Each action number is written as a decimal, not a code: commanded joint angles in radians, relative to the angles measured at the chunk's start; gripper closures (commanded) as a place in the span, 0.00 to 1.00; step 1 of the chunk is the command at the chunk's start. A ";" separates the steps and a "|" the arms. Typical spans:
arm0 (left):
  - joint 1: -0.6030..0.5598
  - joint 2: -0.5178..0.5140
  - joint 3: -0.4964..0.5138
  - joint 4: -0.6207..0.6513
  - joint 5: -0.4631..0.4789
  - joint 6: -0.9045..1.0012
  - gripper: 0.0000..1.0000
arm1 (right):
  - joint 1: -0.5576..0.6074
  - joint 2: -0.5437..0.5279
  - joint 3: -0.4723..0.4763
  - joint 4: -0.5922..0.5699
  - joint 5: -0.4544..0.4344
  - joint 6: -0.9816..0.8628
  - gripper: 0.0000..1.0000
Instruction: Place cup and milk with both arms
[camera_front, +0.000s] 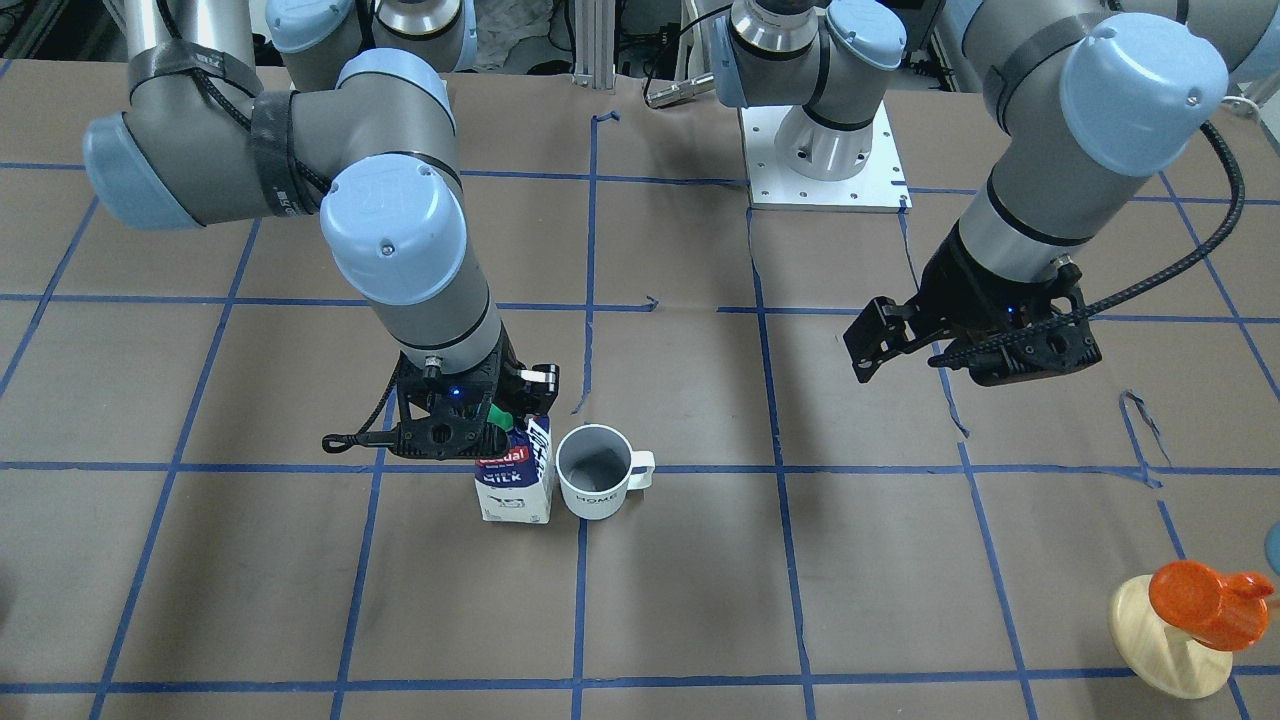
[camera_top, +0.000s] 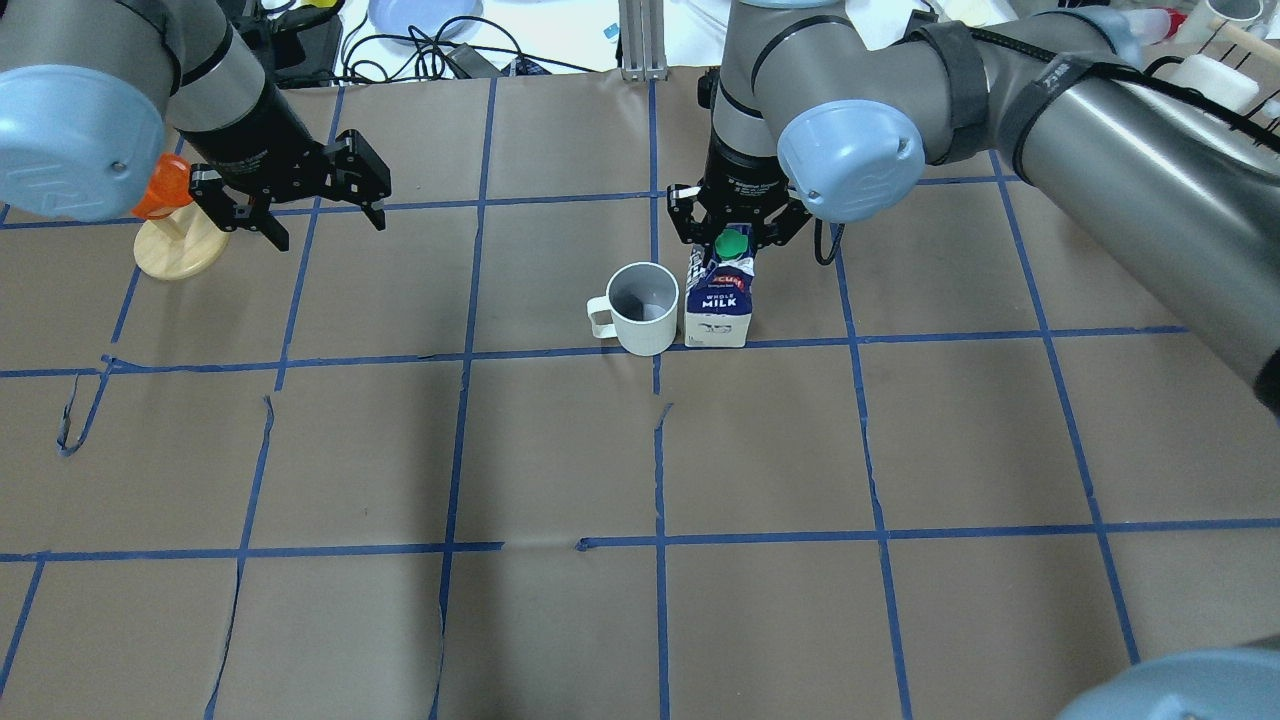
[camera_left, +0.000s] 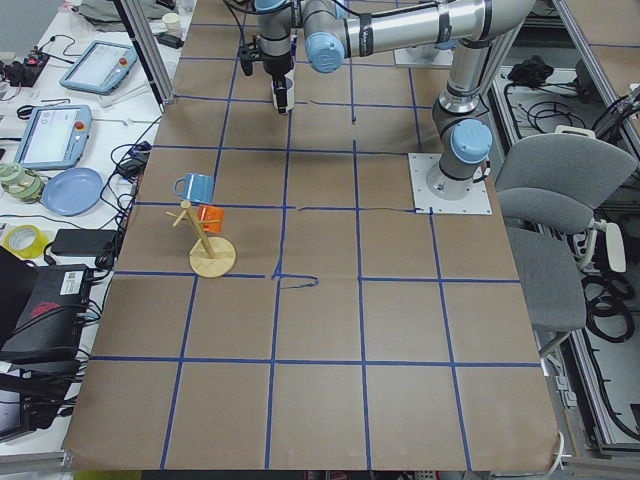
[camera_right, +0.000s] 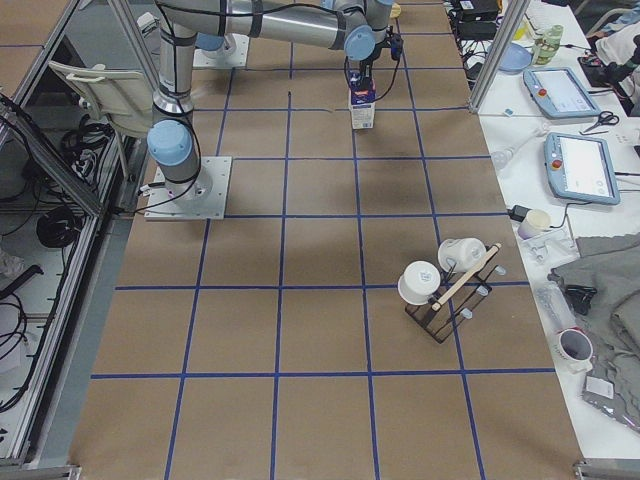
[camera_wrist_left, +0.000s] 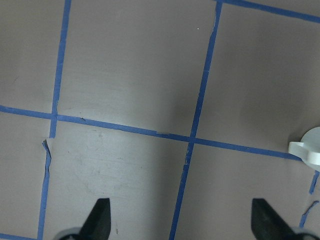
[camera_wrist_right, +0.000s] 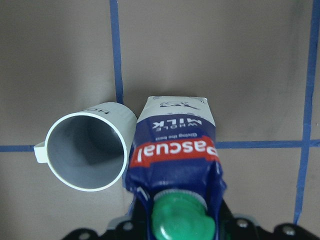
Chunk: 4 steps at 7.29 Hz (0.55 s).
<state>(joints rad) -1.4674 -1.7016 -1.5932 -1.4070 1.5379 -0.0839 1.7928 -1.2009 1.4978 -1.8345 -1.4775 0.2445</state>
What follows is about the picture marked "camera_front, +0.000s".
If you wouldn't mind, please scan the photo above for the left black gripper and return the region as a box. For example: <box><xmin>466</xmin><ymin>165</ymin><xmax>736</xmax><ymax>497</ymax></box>
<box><xmin>844</xmin><ymin>225</ymin><xmax>1102</xmax><ymax>387</ymax></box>

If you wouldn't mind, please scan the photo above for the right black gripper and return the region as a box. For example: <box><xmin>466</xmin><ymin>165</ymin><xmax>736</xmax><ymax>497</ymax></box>
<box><xmin>323</xmin><ymin>331</ymin><xmax>561</xmax><ymax>461</ymax></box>

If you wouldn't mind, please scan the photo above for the blue white milk carton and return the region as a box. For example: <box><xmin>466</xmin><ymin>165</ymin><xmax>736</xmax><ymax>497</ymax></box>
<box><xmin>474</xmin><ymin>416</ymin><xmax>556</xmax><ymax>524</ymax></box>

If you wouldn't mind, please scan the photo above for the white mug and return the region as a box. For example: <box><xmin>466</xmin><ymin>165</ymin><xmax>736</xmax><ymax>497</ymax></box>
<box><xmin>556</xmin><ymin>424</ymin><xmax>657</xmax><ymax>521</ymax></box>

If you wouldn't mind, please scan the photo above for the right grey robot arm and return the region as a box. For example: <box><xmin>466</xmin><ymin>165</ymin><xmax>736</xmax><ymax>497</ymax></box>
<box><xmin>83</xmin><ymin>1</ymin><xmax>559</xmax><ymax>460</ymax></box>

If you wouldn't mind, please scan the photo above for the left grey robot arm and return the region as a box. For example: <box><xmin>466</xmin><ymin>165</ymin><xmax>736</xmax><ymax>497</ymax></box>
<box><xmin>709</xmin><ymin>1</ymin><xmax>1277</xmax><ymax>386</ymax></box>

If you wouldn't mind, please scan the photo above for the orange plastic cup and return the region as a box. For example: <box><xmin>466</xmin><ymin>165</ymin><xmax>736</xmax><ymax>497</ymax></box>
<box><xmin>1148</xmin><ymin>560</ymin><xmax>1276</xmax><ymax>652</ymax></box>

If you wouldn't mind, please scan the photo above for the blue plastic cup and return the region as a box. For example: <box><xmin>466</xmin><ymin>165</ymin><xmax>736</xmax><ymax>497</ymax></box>
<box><xmin>1263</xmin><ymin>521</ymin><xmax>1280</xmax><ymax>575</ymax></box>

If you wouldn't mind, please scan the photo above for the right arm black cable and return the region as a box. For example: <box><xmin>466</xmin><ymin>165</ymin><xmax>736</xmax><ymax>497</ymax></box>
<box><xmin>155</xmin><ymin>0</ymin><xmax>401</xmax><ymax>454</ymax></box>

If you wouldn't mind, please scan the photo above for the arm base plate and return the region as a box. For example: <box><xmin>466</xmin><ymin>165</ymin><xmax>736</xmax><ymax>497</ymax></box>
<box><xmin>740</xmin><ymin>102</ymin><xmax>913</xmax><ymax>213</ymax></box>

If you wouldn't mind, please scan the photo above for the aluminium frame post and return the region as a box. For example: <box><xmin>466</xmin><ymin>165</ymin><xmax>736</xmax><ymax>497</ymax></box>
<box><xmin>571</xmin><ymin>0</ymin><xmax>618</xmax><ymax>94</ymax></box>

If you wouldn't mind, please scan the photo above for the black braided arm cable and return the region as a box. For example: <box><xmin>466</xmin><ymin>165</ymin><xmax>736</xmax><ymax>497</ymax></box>
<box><xmin>931</xmin><ymin>0</ymin><xmax>1247</xmax><ymax>372</ymax></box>

